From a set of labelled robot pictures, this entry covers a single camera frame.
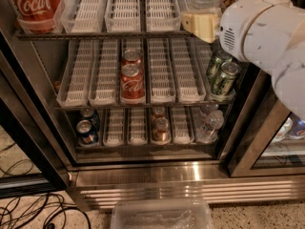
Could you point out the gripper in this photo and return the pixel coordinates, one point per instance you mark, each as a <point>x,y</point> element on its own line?
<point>238,28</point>

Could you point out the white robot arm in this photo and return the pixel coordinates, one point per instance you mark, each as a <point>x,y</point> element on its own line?
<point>267,33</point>

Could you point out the rear small clear bottle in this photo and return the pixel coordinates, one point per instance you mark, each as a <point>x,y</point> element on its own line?
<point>206,109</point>

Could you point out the small clear bottle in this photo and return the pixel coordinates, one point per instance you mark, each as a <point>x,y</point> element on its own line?
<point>212,123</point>
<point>206,109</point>

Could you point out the front small clear bottle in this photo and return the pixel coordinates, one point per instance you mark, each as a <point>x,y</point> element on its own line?
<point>212,123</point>

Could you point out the stainless steel fridge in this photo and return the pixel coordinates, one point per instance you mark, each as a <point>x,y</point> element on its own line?
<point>126,163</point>

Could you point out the right closed glass fridge door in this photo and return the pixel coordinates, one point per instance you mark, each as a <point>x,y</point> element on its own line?
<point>256,154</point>

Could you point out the large red Coca-Cola bottle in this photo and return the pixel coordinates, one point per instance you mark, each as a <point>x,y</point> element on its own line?
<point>38,16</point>

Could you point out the open glass fridge door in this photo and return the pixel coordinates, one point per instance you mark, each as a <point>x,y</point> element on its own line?
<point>34,165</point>

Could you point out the rear green drink can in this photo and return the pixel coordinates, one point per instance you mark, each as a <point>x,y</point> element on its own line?
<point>217,59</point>

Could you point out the green drink can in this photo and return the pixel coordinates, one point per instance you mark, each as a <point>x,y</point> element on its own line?
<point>217,59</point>
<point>225,78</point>

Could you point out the front green drink can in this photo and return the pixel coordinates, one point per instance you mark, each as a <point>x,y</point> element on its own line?
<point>225,78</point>

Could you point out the rear red Coca-Cola can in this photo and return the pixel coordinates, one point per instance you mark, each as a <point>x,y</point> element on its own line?
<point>132,56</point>

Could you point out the red coca-cola can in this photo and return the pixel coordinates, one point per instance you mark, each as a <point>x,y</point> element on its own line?
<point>132,84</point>
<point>132,56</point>

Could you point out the front red Coca-Cola can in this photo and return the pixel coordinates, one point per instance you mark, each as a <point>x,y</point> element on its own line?
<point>132,84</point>

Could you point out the rear orange drink can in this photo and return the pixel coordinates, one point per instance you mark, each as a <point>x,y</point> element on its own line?
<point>157,112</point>

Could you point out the orange drink can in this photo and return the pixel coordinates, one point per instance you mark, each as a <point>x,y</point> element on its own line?
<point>161,129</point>
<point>157,112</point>

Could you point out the front orange drink can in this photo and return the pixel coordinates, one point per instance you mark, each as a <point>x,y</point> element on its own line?
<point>161,129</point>

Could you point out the white can behind right door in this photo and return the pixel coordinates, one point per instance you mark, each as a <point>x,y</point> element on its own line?
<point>285,128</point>

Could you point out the blue can behind right door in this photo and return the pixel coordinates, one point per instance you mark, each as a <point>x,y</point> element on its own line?
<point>298,128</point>

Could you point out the rear blue Pepsi can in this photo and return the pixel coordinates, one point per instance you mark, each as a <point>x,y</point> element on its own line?
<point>92,116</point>

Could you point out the blue pepsi can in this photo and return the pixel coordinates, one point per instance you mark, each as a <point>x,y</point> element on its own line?
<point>92,116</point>
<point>87,133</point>

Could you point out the front blue Pepsi can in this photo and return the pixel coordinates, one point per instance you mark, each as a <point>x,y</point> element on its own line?
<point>87,133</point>

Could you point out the clear plastic bin on floor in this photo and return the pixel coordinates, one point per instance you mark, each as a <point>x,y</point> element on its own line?
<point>168,213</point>

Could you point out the top wire shelf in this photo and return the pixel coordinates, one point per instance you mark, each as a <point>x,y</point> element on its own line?
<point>102,35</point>

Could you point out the wire shelf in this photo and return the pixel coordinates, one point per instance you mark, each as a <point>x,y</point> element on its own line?
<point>144,105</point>
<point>102,35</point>

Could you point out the middle wire shelf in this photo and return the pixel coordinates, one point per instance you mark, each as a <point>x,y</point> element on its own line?
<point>144,105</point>

